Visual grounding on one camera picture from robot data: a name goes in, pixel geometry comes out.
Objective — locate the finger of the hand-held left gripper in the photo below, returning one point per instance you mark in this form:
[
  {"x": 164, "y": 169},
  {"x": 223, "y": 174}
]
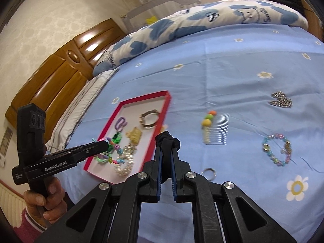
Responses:
[
  {"x": 83, "y": 148},
  {"x": 93, "y": 154}
]

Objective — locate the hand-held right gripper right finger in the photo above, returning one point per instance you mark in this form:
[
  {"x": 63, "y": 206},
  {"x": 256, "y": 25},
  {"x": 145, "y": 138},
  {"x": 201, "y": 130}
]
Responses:
[{"x": 173, "y": 172}]

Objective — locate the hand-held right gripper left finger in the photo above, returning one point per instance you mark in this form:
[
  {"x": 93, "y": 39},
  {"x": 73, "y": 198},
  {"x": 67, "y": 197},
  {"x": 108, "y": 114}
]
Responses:
[{"x": 159, "y": 172}]

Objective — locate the black scrunchie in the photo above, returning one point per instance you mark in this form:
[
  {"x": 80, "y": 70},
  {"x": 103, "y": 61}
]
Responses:
[{"x": 165, "y": 144}]

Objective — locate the green braided hair clip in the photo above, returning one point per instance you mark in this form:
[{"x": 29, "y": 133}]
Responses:
[{"x": 117, "y": 138}]

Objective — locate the yellow hair claw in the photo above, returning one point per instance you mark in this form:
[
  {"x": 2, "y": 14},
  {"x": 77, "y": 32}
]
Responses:
[{"x": 134, "y": 135}]

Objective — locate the gold wrist watch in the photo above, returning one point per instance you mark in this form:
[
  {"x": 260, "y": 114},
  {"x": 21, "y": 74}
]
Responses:
[{"x": 145, "y": 126}]

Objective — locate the red shallow box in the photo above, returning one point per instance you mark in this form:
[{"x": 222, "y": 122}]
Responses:
[{"x": 141, "y": 103}]

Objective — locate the person's left forearm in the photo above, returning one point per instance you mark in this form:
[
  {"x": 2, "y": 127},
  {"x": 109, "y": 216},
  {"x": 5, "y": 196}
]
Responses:
[{"x": 27, "y": 225}]

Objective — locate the person's left hand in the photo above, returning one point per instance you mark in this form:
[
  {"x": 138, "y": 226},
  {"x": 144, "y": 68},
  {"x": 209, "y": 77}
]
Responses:
[{"x": 54, "y": 197}]

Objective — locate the striped white pillow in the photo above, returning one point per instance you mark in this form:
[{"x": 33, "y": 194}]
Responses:
[{"x": 83, "y": 98}]

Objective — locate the white radiator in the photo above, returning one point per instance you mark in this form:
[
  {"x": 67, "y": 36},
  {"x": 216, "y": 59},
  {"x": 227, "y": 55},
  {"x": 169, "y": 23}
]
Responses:
[{"x": 11, "y": 202}]

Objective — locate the clear comb with colourful beads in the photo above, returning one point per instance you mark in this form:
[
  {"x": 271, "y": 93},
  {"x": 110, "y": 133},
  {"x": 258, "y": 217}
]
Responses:
[{"x": 220, "y": 131}]

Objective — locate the wooden headboard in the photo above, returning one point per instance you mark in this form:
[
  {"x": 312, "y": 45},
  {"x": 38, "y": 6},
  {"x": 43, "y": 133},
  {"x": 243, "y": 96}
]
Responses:
[{"x": 60, "y": 76}]

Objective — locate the blue floral bed sheet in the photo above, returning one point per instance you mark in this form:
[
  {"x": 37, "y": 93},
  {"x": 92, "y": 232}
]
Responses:
[{"x": 227, "y": 68}]

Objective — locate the yellow toy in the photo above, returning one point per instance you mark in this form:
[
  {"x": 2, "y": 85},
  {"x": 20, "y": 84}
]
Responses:
[{"x": 151, "y": 20}]

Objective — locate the white quilt with blue hearts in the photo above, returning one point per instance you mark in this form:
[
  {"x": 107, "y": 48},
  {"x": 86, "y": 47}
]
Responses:
[{"x": 197, "y": 17}]

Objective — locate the wooden wardrobe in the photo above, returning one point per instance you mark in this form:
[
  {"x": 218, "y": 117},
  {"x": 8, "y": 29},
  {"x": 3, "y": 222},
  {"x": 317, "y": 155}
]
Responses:
[{"x": 313, "y": 22}]

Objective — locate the wall switch panel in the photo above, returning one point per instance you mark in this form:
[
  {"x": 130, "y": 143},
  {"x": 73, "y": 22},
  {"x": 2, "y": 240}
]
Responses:
[{"x": 5, "y": 141}]

